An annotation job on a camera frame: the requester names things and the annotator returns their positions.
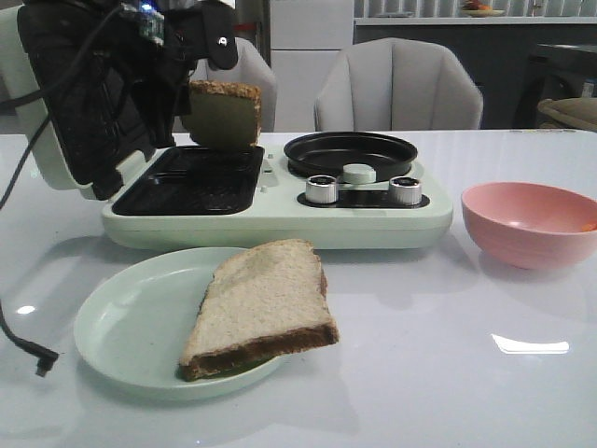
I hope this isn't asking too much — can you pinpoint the light green plate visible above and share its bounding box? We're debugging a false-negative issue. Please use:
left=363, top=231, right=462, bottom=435
left=74, top=247, right=284, bottom=401

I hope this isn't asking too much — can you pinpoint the bread slice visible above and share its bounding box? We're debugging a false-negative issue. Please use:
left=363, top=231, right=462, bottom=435
left=179, top=239, right=340, bottom=381
left=181, top=80, right=261, bottom=151

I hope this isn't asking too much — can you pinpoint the green breakfast maker lid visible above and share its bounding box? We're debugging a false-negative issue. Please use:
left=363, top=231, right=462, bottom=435
left=1, top=1, right=157, bottom=200

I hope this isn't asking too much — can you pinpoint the right silver knob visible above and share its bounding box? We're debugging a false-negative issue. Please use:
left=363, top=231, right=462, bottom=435
left=388, top=176, right=423, bottom=206

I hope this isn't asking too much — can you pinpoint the beige sofa cushion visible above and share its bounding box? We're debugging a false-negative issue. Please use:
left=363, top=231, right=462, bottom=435
left=537, top=97, right=596, bottom=132

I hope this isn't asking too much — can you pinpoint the silver knob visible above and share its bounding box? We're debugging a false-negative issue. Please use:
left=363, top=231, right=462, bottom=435
left=305, top=175, right=339, bottom=204
left=388, top=176, right=423, bottom=206

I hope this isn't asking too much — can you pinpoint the black round frying pan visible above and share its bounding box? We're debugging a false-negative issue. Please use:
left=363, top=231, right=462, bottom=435
left=284, top=132, right=418, bottom=182

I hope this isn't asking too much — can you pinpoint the grey chair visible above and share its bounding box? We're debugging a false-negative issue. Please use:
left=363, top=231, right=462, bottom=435
left=313, top=37, right=483, bottom=132
left=190, top=37, right=277, bottom=133

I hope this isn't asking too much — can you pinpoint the right grey chair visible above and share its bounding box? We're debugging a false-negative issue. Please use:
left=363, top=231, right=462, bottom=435
left=313, top=37, right=483, bottom=132

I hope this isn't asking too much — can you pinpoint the left grey chair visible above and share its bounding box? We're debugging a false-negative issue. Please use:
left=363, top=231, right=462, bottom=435
left=190, top=37, right=277, bottom=133

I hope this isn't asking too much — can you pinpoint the black thin cable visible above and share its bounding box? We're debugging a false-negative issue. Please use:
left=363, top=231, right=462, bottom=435
left=0, top=4, right=127, bottom=378

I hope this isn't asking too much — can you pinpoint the green breakfast maker base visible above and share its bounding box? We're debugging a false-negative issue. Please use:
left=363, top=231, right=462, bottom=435
left=103, top=145, right=452, bottom=251

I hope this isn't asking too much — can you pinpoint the white cabinet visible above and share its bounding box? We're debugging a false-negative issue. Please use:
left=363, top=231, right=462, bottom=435
left=270, top=1, right=354, bottom=132

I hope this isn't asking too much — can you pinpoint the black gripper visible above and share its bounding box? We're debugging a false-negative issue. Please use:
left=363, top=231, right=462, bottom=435
left=90, top=1, right=238, bottom=147

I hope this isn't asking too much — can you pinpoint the fruit bowl on counter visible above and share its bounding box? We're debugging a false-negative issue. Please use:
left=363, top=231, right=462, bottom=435
left=461, top=0, right=505, bottom=18

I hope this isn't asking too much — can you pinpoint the pink bowl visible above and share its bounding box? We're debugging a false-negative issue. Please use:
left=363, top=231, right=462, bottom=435
left=461, top=181, right=596, bottom=270

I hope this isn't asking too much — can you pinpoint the dark counter cabinet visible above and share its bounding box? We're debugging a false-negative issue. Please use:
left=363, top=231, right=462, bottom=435
left=354, top=17, right=596, bottom=129

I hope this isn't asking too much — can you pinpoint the left silver knob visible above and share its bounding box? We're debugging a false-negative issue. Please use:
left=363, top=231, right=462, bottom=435
left=305, top=175, right=339, bottom=204

